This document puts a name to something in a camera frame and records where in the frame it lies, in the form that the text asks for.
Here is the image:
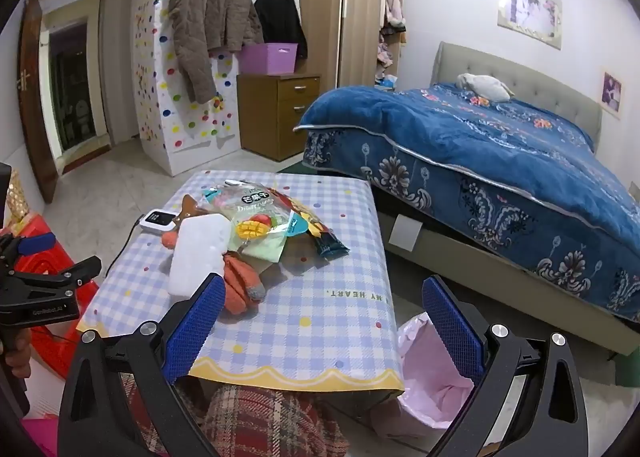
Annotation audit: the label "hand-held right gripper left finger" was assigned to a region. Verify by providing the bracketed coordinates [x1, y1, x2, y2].
[57, 273, 231, 457]

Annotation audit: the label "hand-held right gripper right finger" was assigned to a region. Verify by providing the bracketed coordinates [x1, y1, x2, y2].
[421, 274, 591, 457]

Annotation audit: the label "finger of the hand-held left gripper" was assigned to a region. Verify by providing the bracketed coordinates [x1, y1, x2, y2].
[0, 232, 57, 278]
[7, 257, 103, 302]

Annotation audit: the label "dried mango snack bag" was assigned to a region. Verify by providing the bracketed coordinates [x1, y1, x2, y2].
[197, 180, 312, 264]

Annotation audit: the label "dark teal wrapper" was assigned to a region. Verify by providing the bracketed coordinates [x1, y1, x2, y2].
[312, 229, 351, 258]

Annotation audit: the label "colourful snack packet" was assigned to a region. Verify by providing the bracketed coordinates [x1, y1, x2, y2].
[272, 187, 335, 244]

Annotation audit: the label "person's left hand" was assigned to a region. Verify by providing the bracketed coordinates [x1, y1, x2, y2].
[4, 332, 34, 381]

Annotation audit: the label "red plastic stool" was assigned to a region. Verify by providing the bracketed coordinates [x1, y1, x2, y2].
[0, 214, 102, 381]

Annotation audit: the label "gold patterned bag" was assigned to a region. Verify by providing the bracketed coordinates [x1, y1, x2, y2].
[7, 168, 32, 224]

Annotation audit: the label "white portable router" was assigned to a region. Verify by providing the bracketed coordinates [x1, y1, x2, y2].
[138, 208, 179, 237]

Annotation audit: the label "white paper sheet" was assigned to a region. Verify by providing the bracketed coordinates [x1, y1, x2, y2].
[388, 214, 422, 252]

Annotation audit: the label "plaid pants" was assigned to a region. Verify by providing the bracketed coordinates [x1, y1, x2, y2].
[124, 371, 347, 457]

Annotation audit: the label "brown wrapper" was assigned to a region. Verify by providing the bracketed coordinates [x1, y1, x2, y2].
[177, 194, 202, 229]

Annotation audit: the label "checkered tablecloth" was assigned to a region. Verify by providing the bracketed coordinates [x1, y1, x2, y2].
[75, 170, 407, 394]

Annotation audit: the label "brown wooden door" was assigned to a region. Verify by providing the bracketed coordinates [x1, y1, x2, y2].
[18, 0, 59, 204]

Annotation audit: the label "blue floral blanket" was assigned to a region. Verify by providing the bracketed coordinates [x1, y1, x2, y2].
[293, 82, 640, 324]

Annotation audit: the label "green floor mat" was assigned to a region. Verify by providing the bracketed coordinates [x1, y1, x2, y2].
[279, 159, 322, 179]

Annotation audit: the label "polka dot cabinet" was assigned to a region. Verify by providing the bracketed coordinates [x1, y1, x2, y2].
[132, 0, 242, 177]

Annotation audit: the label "wooden drawer cabinet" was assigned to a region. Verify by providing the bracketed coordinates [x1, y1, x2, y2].
[236, 72, 322, 162]

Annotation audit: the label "grey pillow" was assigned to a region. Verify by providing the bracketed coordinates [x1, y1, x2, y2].
[454, 72, 516, 102]

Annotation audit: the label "grey upholstered bed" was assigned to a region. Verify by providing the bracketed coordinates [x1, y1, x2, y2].
[369, 40, 640, 359]

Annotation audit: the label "purple plastic basket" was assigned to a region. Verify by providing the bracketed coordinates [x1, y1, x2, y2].
[237, 42, 300, 77]

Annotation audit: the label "pile of clothes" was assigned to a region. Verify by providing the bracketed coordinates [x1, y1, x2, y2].
[374, 27, 402, 89]

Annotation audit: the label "brown quilted jacket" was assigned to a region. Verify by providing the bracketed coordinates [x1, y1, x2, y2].
[167, 0, 265, 106]

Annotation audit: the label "black jacket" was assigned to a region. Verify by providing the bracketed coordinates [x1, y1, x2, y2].
[253, 0, 310, 61]

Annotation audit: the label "wooden wardrobe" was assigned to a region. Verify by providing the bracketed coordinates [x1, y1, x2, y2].
[280, 0, 407, 89]

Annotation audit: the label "black cable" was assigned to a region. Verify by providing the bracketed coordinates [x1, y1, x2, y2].
[102, 217, 144, 284]

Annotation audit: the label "small wall photo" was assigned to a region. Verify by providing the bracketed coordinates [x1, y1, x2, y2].
[599, 72, 625, 114]

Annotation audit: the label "large wall poster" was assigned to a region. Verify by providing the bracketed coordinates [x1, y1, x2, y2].
[497, 0, 564, 51]

